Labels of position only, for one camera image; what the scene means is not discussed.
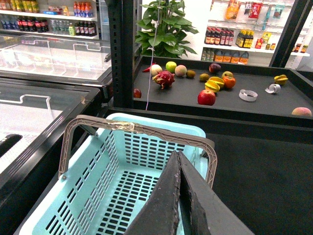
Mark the red apple on tray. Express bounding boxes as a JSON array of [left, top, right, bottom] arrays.
[[198, 90, 216, 106]]

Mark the green potted plant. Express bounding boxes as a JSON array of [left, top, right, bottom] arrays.
[[135, 0, 198, 58]]

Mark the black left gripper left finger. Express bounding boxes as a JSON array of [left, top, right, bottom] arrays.
[[124, 151, 181, 235]]

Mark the grey basket handle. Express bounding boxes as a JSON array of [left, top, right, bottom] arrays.
[[58, 115, 218, 187]]

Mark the black metal rack post right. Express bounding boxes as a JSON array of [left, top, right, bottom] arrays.
[[269, 0, 313, 68]]

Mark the white tape ring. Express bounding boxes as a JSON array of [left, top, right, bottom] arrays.
[[239, 89, 259, 102]]

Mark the black fruit display tray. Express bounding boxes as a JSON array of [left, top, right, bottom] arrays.
[[134, 56, 313, 128]]

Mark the small dark red plum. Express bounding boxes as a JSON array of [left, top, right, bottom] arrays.
[[133, 88, 142, 98]]

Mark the orange persimmon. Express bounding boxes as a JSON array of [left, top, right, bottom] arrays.
[[223, 76, 236, 89]]

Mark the dark purple plum fruit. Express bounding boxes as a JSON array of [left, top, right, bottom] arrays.
[[209, 63, 221, 73]]

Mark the black metal rack post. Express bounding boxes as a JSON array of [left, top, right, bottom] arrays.
[[106, 0, 142, 108], [269, 0, 313, 68]]

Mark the green red mango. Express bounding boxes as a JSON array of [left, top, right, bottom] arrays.
[[222, 71, 234, 78]]

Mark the white sauce shelf right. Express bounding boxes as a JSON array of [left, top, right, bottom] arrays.
[[201, 0, 311, 66]]

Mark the peach at tray edge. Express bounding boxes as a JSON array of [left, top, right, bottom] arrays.
[[291, 107, 312, 117]]

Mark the pink dragon fruit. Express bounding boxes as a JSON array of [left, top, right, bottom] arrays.
[[152, 70, 175, 90]]

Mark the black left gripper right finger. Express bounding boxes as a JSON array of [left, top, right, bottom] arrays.
[[178, 151, 253, 235]]

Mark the yellow starfruit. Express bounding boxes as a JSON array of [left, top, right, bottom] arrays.
[[204, 80, 220, 93], [274, 74, 288, 85], [209, 76, 224, 89]]

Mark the green apple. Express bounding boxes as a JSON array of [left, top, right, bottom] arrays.
[[165, 61, 177, 73]]

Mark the yellow starfruit far right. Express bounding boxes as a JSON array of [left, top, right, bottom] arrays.
[[274, 74, 288, 85]]

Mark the yellow starfruit front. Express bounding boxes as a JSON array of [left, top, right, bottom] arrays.
[[204, 80, 220, 93]]

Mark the white round melon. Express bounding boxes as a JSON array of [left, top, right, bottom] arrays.
[[150, 64, 163, 76]]

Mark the glass freezer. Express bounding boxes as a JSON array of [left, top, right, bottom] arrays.
[[0, 34, 112, 89], [0, 78, 102, 235]]

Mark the pale pink peach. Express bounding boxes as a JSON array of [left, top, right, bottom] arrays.
[[175, 65, 187, 77]]

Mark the yellow starfruit behind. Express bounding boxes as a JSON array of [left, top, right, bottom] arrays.
[[209, 76, 224, 89]]

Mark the red chili pepper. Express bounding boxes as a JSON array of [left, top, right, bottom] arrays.
[[142, 63, 155, 72]]

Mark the light blue plastic shopping basket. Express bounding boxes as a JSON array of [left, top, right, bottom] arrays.
[[19, 129, 207, 235]]

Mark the white drinks shelf left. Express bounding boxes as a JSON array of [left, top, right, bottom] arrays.
[[0, 0, 99, 39]]

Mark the white hanging cable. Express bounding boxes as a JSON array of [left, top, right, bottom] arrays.
[[145, 0, 161, 111]]

